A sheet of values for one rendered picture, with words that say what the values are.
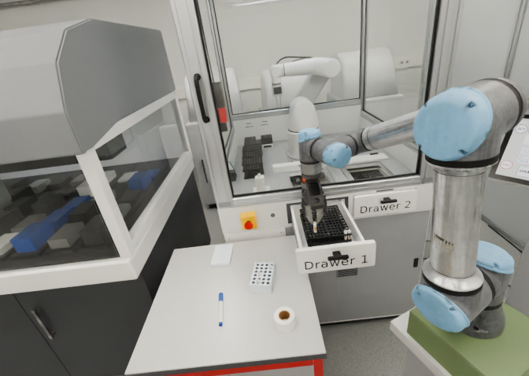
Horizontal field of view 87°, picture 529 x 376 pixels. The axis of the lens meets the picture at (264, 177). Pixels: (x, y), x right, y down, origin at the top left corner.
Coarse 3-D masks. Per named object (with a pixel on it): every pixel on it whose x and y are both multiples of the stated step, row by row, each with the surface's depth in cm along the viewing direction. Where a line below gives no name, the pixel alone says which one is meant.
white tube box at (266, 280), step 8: (256, 264) 116; (264, 264) 115; (272, 264) 115; (256, 272) 113; (264, 272) 112; (272, 272) 110; (264, 280) 107; (272, 280) 109; (256, 288) 106; (264, 288) 105
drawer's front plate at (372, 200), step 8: (384, 192) 129; (392, 192) 128; (400, 192) 128; (408, 192) 128; (416, 192) 128; (360, 200) 129; (368, 200) 129; (376, 200) 129; (400, 200) 129; (408, 200) 130; (360, 208) 131; (368, 208) 131; (384, 208) 131; (392, 208) 131; (400, 208) 131; (408, 208) 132; (360, 216) 133
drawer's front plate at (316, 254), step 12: (372, 240) 101; (300, 252) 100; (312, 252) 100; (324, 252) 101; (348, 252) 101; (360, 252) 101; (372, 252) 101; (300, 264) 103; (324, 264) 103; (348, 264) 103; (360, 264) 104; (372, 264) 104
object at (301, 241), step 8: (296, 208) 134; (336, 208) 134; (344, 208) 127; (296, 216) 136; (344, 216) 129; (296, 224) 121; (352, 224) 117; (296, 232) 116; (352, 232) 119; (360, 232) 111; (296, 240) 115; (304, 240) 120; (352, 240) 116; (360, 240) 108
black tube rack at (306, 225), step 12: (300, 216) 130; (324, 216) 123; (336, 216) 121; (312, 228) 116; (324, 228) 115; (336, 228) 114; (348, 228) 113; (312, 240) 114; (324, 240) 113; (336, 240) 112; (348, 240) 111
